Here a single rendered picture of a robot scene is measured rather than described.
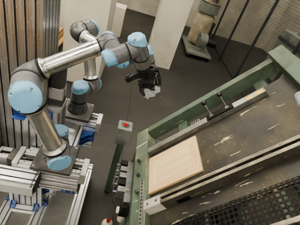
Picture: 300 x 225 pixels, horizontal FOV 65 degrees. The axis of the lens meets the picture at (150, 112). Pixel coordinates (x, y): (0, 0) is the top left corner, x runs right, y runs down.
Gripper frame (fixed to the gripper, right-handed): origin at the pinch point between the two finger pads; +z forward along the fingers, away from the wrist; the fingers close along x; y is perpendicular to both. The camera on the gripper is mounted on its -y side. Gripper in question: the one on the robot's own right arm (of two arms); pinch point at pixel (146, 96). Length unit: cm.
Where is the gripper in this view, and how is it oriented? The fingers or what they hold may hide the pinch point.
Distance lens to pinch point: 122.0
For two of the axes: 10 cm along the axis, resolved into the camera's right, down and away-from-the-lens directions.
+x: 3.4, -7.4, 5.8
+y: 9.3, 1.5, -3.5
